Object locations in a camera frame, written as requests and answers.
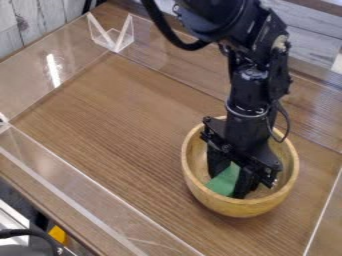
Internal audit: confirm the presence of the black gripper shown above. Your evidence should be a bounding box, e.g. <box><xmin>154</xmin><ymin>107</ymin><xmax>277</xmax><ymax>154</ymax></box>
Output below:
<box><xmin>200</xmin><ymin>106</ymin><xmax>283</xmax><ymax>199</ymax></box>

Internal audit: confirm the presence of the green rectangular block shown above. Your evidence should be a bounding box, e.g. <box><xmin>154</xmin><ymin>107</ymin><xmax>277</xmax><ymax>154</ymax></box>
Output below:
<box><xmin>206</xmin><ymin>161</ymin><xmax>240</xmax><ymax>197</ymax></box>

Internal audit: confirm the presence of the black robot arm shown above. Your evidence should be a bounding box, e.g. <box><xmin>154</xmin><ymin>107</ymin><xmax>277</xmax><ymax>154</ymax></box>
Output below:
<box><xmin>142</xmin><ymin>0</ymin><xmax>291</xmax><ymax>199</ymax></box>

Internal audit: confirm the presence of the brown wooden bowl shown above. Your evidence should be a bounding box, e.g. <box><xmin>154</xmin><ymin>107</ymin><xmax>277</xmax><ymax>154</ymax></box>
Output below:
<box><xmin>180</xmin><ymin>115</ymin><xmax>301</xmax><ymax>219</ymax></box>

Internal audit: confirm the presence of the yellow label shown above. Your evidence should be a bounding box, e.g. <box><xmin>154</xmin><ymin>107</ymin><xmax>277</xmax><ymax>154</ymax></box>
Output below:
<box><xmin>48</xmin><ymin>226</ymin><xmax>68</xmax><ymax>245</ymax></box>

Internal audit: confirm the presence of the clear acrylic enclosure wall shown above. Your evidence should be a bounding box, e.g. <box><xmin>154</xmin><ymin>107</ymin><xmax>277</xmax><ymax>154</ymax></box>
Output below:
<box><xmin>0</xmin><ymin>3</ymin><xmax>342</xmax><ymax>256</ymax></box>

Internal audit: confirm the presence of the black cable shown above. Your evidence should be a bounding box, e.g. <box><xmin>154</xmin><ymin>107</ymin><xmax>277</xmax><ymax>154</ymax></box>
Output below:
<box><xmin>0</xmin><ymin>227</ymin><xmax>64</xmax><ymax>256</ymax></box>

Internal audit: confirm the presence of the clear acrylic corner bracket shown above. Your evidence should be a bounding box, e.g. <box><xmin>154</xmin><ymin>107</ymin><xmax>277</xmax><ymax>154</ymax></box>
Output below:
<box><xmin>87</xmin><ymin>13</ymin><xmax>135</xmax><ymax>53</ymax></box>

